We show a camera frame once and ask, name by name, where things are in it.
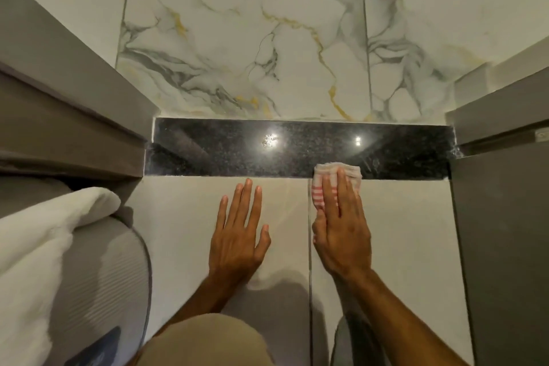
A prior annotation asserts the person's right hand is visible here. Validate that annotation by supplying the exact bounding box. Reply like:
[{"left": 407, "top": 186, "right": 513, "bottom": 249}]
[{"left": 311, "top": 166, "right": 373, "bottom": 281}]

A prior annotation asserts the white pink striped cloth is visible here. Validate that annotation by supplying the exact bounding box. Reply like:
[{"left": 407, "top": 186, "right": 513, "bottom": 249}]
[{"left": 311, "top": 162, "right": 363, "bottom": 213}]

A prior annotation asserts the person's left hand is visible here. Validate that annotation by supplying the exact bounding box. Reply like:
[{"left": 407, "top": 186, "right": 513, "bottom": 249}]
[{"left": 208, "top": 178, "right": 272, "bottom": 281}]

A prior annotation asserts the person's left forearm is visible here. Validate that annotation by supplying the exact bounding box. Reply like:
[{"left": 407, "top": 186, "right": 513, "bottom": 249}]
[{"left": 148, "top": 269, "right": 258, "bottom": 347}]

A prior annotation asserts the grey stepped wooden panel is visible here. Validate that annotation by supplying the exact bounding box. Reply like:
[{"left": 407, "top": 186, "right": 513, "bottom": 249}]
[{"left": 0, "top": 0, "right": 161, "bottom": 180}]

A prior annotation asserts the grey wooden cabinet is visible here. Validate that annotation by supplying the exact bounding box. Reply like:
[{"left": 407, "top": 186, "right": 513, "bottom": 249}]
[{"left": 445, "top": 65, "right": 549, "bottom": 366}]

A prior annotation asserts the black granite ledge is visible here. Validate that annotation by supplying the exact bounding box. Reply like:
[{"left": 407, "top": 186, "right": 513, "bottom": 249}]
[{"left": 144, "top": 117, "right": 457, "bottom": 181}]

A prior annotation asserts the white fluffy towel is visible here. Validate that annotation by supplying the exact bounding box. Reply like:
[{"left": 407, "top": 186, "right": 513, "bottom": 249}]
[{"left": 0, "top": 186, "right": 122, "bottom": 366}]

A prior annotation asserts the person's beige trouser leg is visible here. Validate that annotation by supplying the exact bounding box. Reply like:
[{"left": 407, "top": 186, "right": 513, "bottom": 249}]
[{"left": 136, "top": 313, "right": 276, "bottom": 366}]

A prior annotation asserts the person's right forearm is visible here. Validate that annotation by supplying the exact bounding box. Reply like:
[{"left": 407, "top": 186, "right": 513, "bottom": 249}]
[{"left": 339, "top": 268, "right": 470, "bottom": 366}]

